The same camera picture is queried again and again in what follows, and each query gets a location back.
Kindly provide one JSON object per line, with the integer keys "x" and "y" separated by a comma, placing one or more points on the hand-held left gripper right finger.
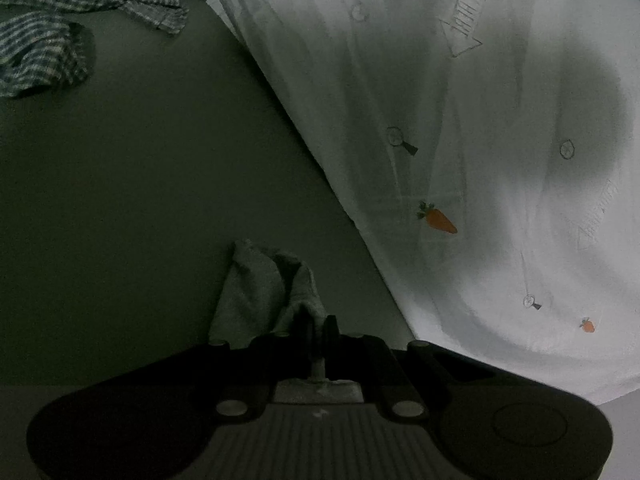
{"x": 330, "y": 332}

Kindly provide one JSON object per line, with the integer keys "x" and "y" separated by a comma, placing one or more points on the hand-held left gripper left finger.
{"x": 303, "y": 332}

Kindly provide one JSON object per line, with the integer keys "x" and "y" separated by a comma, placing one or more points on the grey fleece zip jacket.
{"x": 260, "y": 290}

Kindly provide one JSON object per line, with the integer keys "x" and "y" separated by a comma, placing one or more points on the white carrot print sheet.
{"x": 490, "y": 125}

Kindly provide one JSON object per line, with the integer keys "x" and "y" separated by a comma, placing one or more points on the blue checked shirt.
{"x": 60, "y": 25}

